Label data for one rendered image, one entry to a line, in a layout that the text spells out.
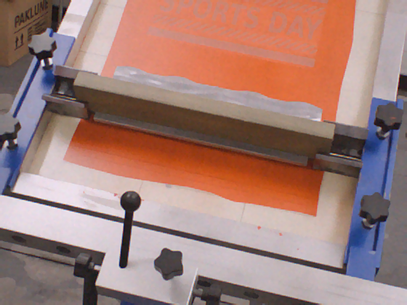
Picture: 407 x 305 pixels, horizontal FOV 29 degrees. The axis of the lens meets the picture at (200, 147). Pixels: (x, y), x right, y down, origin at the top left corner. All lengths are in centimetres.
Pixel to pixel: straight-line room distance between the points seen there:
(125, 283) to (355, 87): 56
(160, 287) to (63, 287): 187
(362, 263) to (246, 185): 23
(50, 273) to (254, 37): 174
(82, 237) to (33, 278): 183
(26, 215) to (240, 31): 53
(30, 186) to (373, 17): 68
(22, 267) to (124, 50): 170
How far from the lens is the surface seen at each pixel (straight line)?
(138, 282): 104
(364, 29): 145
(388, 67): 136
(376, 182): 122
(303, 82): 136
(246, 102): 131
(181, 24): 143
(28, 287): 290
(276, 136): 120
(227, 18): 144
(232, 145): 123
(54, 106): 129
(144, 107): 122
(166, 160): 126
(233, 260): 109
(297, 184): 125
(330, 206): 124
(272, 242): 116
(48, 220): 113
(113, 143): 129
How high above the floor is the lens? 178
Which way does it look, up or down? 27 degrees down
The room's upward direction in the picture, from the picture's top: 8 degrees clockwise
